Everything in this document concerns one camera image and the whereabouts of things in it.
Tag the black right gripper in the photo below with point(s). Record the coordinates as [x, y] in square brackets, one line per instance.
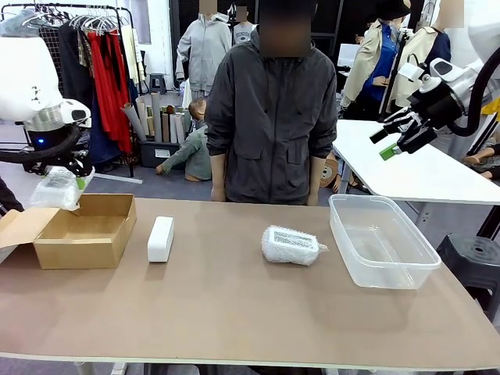
[435, 107]

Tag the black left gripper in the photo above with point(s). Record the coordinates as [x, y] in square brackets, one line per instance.
[41, 140]

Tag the bubble-wrapped white clock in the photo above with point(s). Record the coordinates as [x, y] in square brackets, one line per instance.
[54, 191]
[291, 246]

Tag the unwrapped white alarm clock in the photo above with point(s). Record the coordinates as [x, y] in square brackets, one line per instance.
[160, 238]

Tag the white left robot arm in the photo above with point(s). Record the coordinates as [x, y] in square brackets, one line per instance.
[23, 78]

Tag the person's right forearm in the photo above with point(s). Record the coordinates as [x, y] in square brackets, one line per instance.
[218, 172]

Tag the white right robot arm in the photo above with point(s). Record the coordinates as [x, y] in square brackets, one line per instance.
[488, 31]

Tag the person's left forearm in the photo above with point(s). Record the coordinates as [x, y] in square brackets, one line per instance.
[318, 173]

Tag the person's left hand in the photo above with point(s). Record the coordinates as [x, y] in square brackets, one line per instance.
[313, 198]

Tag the person's right hand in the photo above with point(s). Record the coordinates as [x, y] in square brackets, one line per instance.
[218, 195]

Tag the white work table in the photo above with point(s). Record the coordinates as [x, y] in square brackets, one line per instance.
[410, 176]

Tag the navy blue garment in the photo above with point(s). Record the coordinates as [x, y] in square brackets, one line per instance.
[102, 140]

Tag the black stand pole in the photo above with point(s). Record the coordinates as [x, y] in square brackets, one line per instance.
[394, 74]

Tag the bare mannequin limb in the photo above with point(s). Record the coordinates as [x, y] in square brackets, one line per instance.
[478, 159]

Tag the mannequin beige jacket blue shirt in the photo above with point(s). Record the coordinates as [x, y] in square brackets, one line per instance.
[363, 66]

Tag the brown paper spool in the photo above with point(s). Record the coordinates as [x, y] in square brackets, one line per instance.
[330, 172]

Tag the open brown cardboard box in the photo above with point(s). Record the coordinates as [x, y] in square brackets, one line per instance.
[78, 254]

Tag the dark storage bin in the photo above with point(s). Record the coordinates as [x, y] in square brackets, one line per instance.
[146, 160]

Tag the slanted grey paper roll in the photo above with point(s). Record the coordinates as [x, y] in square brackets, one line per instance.
[133, 122]

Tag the mannequin cream jacket navy top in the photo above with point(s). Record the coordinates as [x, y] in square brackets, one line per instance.
[420, 43]

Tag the red dress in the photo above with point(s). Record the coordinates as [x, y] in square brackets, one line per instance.
[105, 86]

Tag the white monitor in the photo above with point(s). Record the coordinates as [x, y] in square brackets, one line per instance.
[347, 54]

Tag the cream paper roll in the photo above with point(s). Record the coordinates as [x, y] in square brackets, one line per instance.
[143, 117]

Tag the plain black garment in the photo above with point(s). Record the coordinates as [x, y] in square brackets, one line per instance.
[74, 70]

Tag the tall grey paper roll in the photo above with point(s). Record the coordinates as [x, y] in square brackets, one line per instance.
[157, 117]

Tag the brown cardboard tube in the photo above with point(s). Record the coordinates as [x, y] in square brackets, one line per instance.
[165, 129]

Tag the clear plastic container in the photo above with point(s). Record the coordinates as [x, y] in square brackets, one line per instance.
[384, 250]

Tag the white paper roll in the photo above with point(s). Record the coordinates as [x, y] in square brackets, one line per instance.
[173, 129]

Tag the black hat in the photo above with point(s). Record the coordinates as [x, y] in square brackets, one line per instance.
[394, 9]

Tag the brown patterned garment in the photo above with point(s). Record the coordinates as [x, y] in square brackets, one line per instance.
[83, 47]

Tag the grey step stool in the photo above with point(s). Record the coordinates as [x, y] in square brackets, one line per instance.
[158, 82]

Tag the person in dark grey jacket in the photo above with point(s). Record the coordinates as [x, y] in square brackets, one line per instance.
[273, 117]

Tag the cream garment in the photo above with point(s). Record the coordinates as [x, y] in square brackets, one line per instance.
[131, 54]

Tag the seated mannequin in green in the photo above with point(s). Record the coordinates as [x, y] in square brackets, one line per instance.
[195, 152]

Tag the black checked garment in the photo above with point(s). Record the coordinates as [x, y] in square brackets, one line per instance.
[52, 32]

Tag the black plastic stool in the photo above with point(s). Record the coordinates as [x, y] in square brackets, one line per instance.
[472, 265]

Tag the light grey-blue shirt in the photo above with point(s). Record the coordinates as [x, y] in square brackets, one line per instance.
[19, 23]

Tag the black metal clothes rack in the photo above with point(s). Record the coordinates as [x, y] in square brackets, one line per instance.
[125, 8]

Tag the person in grey sweatshirt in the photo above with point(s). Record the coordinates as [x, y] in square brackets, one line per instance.
[244, 37]

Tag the mannequin in grey hoodie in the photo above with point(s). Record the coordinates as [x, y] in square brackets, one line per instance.
[203, 47]

